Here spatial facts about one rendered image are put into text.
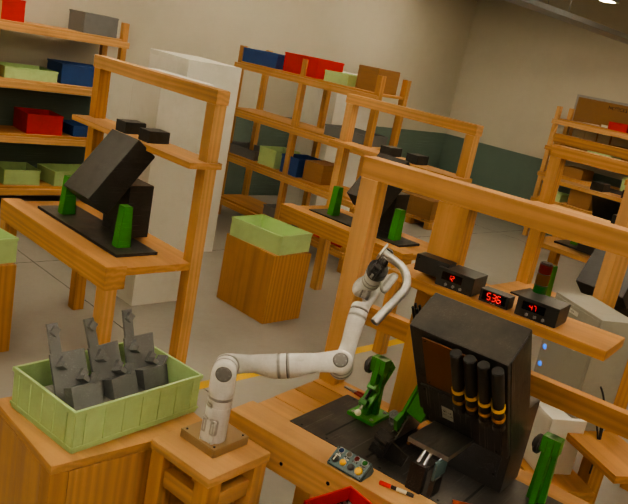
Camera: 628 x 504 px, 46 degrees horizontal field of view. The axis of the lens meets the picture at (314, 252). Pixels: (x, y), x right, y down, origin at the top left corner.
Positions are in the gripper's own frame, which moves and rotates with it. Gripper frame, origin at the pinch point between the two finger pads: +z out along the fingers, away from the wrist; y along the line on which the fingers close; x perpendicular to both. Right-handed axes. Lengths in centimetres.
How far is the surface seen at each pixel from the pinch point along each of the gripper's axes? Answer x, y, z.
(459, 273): 24.7, 28.3, -27.5
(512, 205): 25, 55, -8
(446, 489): 67, -38, -47
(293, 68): -257, 387, -466
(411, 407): 40, -23, -40
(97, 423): -48, -97, -57
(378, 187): -24, 49, -43
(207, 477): -4, -88, -45
